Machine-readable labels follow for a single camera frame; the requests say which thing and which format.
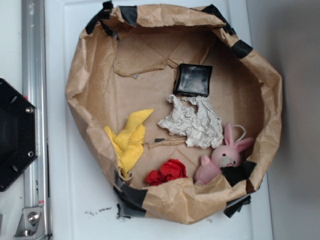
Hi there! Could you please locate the black box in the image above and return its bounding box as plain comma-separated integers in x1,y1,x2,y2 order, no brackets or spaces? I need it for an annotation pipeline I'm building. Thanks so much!
173,63,213,97

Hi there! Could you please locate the crumpled red paper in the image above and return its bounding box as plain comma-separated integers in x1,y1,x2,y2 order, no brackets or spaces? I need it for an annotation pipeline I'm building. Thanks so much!
145,158,188,186

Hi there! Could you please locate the yellow cloth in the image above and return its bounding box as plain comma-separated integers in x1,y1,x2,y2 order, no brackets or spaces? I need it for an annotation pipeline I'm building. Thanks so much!
104,108,154,179

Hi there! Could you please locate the pink plush bunny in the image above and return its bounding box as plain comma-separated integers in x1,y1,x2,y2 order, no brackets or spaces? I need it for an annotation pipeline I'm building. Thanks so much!
194,122,255,185

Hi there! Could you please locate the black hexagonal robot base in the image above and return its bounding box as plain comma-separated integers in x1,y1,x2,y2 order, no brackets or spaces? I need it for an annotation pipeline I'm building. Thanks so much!
0,78,38,192

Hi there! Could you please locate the crumpled white paper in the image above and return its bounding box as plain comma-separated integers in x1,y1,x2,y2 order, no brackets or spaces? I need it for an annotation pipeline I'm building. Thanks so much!
157,94,224,149

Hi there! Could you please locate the aluminium extrusion rail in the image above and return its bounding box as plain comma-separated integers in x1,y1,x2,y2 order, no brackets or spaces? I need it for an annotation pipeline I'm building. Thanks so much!
21,0,52,240

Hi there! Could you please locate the metal corner bracket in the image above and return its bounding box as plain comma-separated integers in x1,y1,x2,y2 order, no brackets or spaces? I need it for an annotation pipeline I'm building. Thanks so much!
13,206,47,240

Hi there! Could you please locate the brown paper bag bin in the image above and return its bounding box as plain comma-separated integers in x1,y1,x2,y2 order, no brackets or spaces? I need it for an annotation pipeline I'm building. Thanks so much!
65,1,282,224

